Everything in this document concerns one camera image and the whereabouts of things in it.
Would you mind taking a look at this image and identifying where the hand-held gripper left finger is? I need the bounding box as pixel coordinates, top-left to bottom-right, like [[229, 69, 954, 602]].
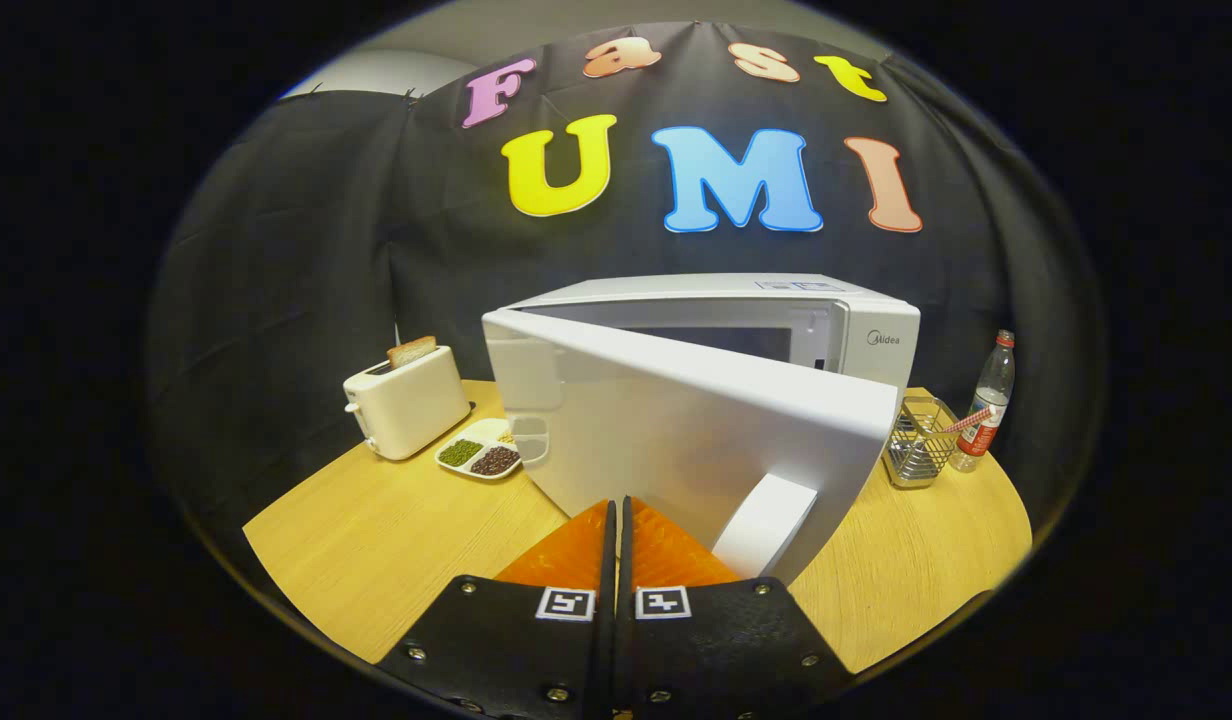
[[376, 498, 618, 720]]

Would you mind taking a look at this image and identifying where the clear plastic water bottle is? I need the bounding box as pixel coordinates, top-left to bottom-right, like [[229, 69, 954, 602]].
[[951, 329, 1017, 473]]

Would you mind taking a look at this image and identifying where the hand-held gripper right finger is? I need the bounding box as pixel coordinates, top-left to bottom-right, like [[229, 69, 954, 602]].
[[616, 495, 857, 720]]

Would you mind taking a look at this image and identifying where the white divided plate with beans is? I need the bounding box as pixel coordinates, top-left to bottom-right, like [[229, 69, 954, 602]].
[[435, 417, 525, 481]]

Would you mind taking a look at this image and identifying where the metal wire basket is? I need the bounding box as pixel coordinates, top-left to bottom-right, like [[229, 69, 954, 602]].
[[883, 395, 962, 489]]

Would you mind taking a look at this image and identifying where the white toaster oven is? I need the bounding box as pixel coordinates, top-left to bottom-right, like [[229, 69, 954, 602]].
[[481, 273, 922, 588]]

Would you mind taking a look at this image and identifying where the cream bread toaster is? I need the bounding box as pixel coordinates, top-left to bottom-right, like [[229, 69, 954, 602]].
[[343, 345, 473, 461]]

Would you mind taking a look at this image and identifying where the black backdrop cloth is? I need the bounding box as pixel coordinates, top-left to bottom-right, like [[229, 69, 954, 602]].
[[146, 20, 1107, 561]]

